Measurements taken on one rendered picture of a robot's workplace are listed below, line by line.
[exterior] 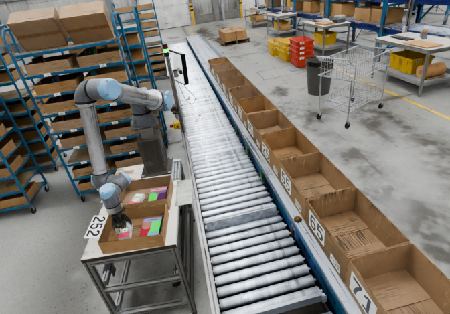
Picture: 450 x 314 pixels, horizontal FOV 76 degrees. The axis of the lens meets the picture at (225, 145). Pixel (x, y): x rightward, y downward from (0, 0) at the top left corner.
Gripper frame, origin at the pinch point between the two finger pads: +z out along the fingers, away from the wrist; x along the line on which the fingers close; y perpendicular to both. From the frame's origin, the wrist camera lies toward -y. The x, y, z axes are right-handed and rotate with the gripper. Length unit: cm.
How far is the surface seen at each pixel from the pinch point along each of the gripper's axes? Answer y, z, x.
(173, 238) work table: 12.7, 3.4, 30.0
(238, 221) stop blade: 13, 2, 72
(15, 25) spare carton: -160, -119, -78
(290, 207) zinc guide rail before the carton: 25, -10, 102
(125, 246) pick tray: 14.4, -0.8, 1.7
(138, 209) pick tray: -12.9, -4.0, 8.5
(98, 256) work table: 12.5, 3.3, -16.2
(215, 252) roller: 31, 4, 53
